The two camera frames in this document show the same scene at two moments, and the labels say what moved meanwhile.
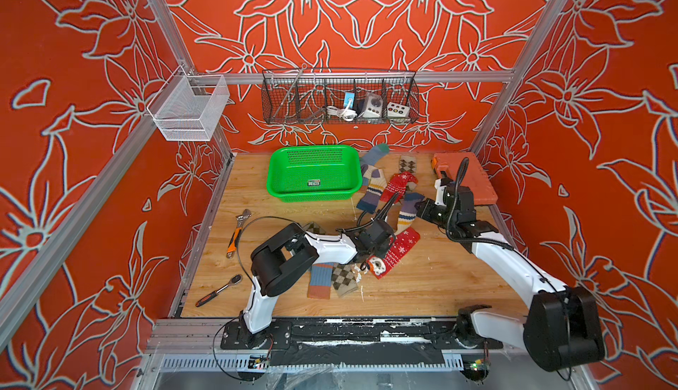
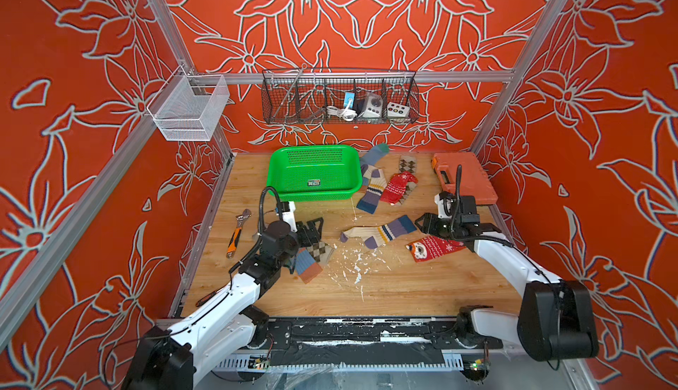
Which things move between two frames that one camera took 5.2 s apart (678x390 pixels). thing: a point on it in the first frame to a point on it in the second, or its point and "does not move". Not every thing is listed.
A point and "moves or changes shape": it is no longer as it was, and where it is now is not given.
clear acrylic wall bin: [189, 107] does not move
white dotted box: [395, 109] does not move
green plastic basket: [313, 173] does not move
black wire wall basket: [338, 97] does not move
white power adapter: [373, 106] does not move
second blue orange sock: [370, 156] does not move
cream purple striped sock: [408, 212] moves or changes shape
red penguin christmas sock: [398, 245] to [431, 247]
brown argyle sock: [344, 278] moves or changes shape
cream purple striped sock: [378, 182] does not move
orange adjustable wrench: [236, 232] does not move
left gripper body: [376, 251] to [293, 245]
